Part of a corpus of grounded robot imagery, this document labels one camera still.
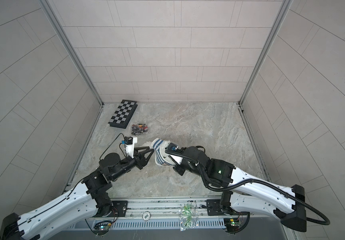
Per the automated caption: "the right green circuit board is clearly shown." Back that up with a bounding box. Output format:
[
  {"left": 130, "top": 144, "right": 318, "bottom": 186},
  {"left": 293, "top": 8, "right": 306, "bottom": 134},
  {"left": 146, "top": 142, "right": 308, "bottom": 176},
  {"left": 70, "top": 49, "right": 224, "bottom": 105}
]
[{"left": 223, "top": 219, "right": 240, "bottom": 233}]

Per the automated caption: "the blue white striped shirt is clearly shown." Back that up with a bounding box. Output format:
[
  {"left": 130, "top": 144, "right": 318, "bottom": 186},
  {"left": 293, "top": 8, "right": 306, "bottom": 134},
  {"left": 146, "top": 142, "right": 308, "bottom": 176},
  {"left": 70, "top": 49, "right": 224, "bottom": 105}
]
[{"left": 151, "top": 138, "right": 176, "bottom": 166}]

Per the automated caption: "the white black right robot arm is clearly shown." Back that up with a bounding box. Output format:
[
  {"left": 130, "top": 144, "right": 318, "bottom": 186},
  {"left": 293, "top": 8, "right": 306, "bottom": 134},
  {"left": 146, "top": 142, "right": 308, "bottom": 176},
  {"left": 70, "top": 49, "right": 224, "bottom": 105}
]
[{"left": 165, "top": 144, "right": 307, "bottom": 233}]

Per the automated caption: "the aluminium corner post right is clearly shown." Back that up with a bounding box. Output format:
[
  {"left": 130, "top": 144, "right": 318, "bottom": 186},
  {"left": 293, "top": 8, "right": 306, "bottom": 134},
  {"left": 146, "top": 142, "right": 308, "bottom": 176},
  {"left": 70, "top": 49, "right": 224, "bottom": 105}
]
[{"left": 239, "top": 0, "right": 293, "bottom": 105}]

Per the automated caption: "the aluminium corner post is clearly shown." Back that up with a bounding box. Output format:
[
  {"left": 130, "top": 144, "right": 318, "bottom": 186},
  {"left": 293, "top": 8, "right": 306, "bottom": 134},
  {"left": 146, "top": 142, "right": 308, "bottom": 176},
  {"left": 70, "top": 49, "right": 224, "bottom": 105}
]
[
  {"left": 239, "top": 0, "right": 293, "bottom": 105},
  {"left": 38, "top": 0, "right": 104, "bottom": 106}
]

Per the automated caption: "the clear bag of toy bricks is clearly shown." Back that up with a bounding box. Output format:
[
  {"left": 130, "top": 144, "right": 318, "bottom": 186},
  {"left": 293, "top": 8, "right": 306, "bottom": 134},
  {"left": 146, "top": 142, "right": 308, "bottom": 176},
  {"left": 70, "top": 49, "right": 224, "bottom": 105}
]
[{"left": 131, "top": 124, "right": 148, "bottom": 136}]

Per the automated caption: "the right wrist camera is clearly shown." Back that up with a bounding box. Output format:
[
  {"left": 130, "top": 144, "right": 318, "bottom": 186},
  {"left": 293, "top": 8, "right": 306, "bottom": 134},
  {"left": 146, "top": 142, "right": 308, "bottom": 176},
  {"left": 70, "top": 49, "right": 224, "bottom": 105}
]
[{"left": 165, "top": 143, "right": 183, "bottom": 165}]

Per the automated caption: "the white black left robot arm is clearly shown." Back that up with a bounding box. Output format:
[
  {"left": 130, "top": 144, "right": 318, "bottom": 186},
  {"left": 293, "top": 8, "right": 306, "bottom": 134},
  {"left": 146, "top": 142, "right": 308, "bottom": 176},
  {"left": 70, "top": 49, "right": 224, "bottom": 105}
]
[{"left": 0, "top": 147, "right": 154, "bottom": 240}]

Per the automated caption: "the black corrugated cable hose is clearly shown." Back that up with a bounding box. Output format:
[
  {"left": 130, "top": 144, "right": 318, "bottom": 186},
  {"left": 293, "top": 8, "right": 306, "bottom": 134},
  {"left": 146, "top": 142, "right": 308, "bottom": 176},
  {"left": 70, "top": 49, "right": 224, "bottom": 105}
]
[{"left": 164, "top": 149, "right": 331, "bottom": 226}]

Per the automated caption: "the white teddy bear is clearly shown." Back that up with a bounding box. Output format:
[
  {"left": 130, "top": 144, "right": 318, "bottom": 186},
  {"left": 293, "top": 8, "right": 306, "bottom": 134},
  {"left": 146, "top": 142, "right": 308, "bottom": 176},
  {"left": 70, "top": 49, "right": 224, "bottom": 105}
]
[{"left": 134, "top": 138, "right": 176, "bottom": 167}]

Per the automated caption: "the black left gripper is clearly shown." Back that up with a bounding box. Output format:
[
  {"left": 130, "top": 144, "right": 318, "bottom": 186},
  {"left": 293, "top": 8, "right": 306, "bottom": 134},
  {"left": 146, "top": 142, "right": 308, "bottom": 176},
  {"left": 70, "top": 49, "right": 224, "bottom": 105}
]
[{"left": 109, "top": 147, "right": 154, "bottom": 183}]

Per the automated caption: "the green circuit board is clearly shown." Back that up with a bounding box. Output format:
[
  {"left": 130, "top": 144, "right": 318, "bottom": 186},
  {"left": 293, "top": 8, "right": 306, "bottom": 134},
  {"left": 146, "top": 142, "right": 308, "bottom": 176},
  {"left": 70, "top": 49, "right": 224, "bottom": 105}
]
[
  {"left": 223, "top": 219, "right": 240, "bottom": 233},
  {"left": 93, "top": 221, "right": 113, "bottom": 234}
]

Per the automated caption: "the folded black white chessboard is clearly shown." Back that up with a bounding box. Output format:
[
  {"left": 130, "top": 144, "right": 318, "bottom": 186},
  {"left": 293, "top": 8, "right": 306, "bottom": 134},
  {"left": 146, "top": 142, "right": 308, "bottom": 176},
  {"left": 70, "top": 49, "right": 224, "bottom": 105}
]
[{"left": 108, "top": 100, "right": 137, "bottom": 129}]

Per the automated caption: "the left green circuit board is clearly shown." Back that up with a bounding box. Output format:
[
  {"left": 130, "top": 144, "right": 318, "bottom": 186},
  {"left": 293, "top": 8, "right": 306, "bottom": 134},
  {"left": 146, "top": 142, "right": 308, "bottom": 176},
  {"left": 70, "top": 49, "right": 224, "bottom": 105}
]
[{"left": 93, "top": 221, "right": 113, "bottom": 234}]

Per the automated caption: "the clear bag of green parts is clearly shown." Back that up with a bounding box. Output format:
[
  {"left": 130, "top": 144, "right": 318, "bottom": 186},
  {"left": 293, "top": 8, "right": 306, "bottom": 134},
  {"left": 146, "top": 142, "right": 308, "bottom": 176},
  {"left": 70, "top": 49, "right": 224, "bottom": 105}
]
[{"left": 178, "top": 202, "right": 199, "bottom": 231}]

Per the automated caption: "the aluminium corner post left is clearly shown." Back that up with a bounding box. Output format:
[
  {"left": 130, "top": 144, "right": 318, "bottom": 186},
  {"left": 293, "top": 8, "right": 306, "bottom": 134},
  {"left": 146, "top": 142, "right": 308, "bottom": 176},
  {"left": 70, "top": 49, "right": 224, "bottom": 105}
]
[{"left": 38, "top": 0, "right": 104, "bottom": 106}]

